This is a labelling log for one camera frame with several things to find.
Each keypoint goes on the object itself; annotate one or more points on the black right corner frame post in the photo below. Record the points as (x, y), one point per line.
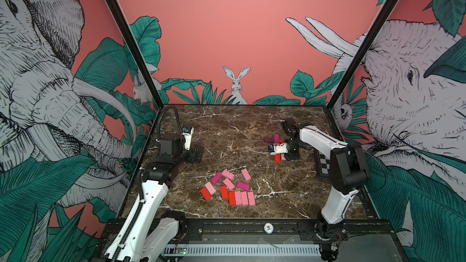
(372, 34)

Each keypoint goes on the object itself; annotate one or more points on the purple block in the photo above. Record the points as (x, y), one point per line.
(269, 139)

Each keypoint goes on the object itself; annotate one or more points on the black corner frame post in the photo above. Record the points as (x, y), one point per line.
(372, 34)
(124, 27)

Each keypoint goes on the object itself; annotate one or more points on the checkerboard calibration plate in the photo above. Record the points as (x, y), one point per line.
(322, 165)

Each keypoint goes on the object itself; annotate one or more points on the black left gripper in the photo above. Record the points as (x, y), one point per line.
(193, 157)

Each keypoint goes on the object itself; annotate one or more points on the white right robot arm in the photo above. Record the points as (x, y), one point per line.
(348, 172)

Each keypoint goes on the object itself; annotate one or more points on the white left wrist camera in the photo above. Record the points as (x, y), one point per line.
(187, 133)

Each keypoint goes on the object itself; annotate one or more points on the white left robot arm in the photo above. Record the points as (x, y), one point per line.
(135, 242)

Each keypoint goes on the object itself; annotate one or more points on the white slotted cable duct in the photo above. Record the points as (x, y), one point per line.
(198, 250)

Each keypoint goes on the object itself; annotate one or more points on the pink block top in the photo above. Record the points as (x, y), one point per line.
(228, 174)

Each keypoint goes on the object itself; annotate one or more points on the pink row block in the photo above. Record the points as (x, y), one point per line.
(238, 200)
(251, 198)
(244, 198)

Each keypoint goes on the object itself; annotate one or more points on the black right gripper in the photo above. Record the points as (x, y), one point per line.
(295, 156)

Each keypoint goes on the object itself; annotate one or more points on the black front frame rail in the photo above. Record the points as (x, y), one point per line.
(198, 229)

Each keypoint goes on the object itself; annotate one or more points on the black left corner frame post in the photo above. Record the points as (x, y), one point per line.
(124, 27)

